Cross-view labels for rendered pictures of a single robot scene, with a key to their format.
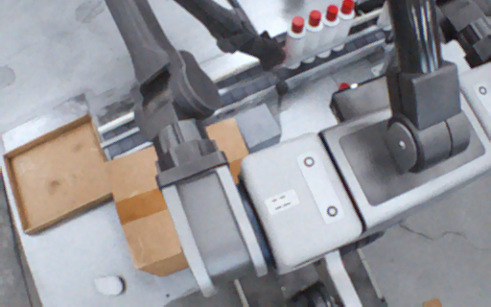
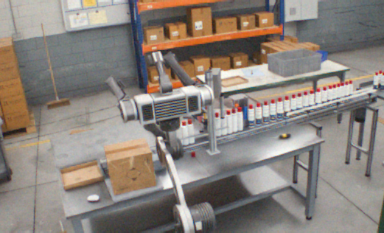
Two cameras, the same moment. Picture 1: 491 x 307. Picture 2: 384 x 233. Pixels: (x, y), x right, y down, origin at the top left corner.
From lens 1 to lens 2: 2.20 m
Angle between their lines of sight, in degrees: 46
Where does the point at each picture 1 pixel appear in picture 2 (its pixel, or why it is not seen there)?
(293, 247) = (139, 101)
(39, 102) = (77, 161)
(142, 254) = (110, 158)
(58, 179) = (81, 177)
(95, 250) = (90, 192)
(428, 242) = not seen: outside the picture
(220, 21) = not seen: hidden behind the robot
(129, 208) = (109, 152)
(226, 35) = not seen: hidden behind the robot
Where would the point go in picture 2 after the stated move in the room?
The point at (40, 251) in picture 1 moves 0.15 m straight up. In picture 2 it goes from (68, 194) to (63, 175)
